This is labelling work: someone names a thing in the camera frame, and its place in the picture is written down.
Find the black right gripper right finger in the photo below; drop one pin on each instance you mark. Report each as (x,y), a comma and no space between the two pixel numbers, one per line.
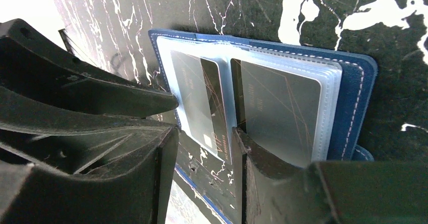
(269,190)

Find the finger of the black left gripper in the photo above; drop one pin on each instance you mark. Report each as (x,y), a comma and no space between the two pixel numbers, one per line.
(37,68)

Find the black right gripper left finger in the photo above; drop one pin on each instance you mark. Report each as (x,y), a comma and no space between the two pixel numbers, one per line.
(83,168)

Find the blue card holder wallet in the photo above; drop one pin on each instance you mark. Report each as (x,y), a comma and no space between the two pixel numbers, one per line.
(358,76)

